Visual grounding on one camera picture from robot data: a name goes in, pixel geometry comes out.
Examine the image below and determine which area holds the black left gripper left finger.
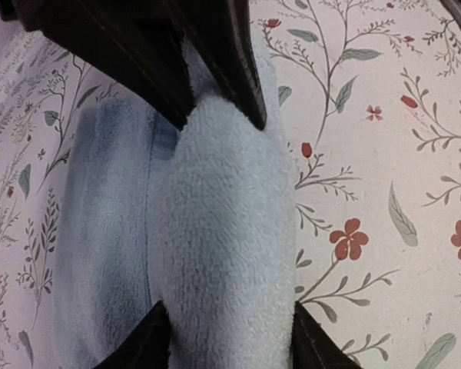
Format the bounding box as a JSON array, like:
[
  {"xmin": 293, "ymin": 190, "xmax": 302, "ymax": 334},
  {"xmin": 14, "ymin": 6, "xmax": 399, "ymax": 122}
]
[{"xmin": 95, "ymin": 301, "xmax": 171, "ymax": 369}]

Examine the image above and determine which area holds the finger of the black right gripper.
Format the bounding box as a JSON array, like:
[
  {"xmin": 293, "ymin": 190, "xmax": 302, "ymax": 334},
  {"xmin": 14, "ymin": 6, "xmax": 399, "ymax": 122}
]
[
  {"xmin": 168, "ymin": 0, "xmax": 267, "ymax": 131},
  {"xmin": 0, "ymin": 1, "xmax": 194, "ymax": 130}
]

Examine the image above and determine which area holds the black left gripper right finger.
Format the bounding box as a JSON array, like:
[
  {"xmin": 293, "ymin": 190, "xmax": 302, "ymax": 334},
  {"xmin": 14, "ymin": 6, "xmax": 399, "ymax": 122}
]
[{"xmin": 291, "ymin": 301, "xmax": 361, "ymax": 369}]

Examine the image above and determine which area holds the light blue towel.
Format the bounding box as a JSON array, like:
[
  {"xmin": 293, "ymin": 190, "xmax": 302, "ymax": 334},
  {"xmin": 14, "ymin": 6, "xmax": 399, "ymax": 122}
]
[{"xmin": 54, "ymin": 28, "xmax": 296, "ymax": 368}]

